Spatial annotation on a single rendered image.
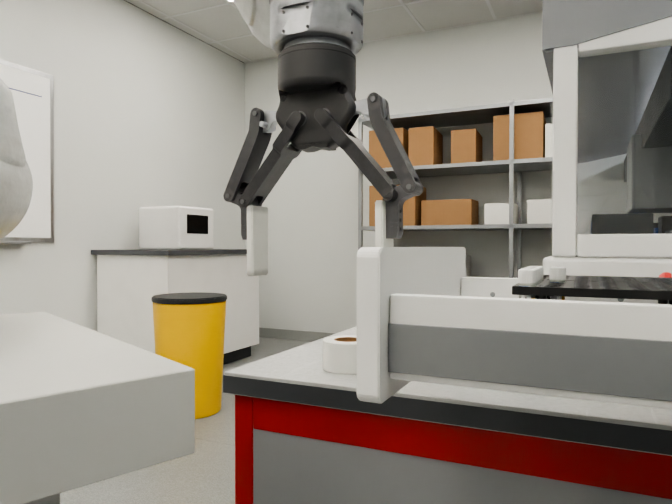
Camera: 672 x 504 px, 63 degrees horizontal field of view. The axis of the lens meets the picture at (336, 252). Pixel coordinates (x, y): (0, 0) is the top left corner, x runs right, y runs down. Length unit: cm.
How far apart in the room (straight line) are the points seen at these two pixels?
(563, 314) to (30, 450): 36
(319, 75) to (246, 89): 538
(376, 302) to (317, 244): 487
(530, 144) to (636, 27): 296
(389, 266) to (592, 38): 104
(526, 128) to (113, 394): 403
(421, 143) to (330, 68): 391
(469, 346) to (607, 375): 8
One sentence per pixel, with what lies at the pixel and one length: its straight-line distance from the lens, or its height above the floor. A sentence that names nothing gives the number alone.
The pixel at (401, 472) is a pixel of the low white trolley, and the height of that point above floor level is 66.
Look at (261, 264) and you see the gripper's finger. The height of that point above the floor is 91.
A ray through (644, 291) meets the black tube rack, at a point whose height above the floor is 90.
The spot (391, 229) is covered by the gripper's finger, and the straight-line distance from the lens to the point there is 49.
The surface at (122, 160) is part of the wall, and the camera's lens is 450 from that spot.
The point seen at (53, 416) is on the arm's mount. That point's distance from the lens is 43.
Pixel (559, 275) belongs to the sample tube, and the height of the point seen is 91.
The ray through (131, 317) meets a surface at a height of 43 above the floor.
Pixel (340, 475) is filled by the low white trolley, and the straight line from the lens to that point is 73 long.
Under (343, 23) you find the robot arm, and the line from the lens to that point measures 53.
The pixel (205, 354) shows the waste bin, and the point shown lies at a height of 35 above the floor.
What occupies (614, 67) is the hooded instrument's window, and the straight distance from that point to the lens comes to 137.
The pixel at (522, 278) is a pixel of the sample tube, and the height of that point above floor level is 91.
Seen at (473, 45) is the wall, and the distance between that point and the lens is 504.
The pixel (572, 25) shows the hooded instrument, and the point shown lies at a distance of 138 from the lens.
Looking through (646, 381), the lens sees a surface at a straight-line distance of 38.
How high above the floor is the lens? 93
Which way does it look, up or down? 1 degrees down
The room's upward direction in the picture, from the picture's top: straight up
